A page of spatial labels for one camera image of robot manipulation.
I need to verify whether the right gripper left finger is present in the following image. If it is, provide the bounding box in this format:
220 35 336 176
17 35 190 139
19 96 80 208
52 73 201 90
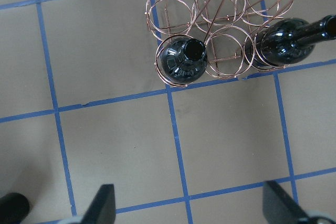
81 184 116 224

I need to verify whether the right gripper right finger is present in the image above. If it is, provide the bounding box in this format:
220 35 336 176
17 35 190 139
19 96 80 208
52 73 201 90
262 180 309 224

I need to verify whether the dark wine bottle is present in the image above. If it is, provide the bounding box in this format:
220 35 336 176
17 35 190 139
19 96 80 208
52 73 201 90
1 193 30 223

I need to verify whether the dark bottle in basket corner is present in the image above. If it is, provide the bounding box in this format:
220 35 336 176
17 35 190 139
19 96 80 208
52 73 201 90
244 15 335 67

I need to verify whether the dark bottle in basket middle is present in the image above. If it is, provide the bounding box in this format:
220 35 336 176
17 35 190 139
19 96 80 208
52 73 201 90
159 37 207 85

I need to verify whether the copper wire wine basket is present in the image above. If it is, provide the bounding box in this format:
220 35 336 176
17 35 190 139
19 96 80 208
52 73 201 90
145 0 295 88

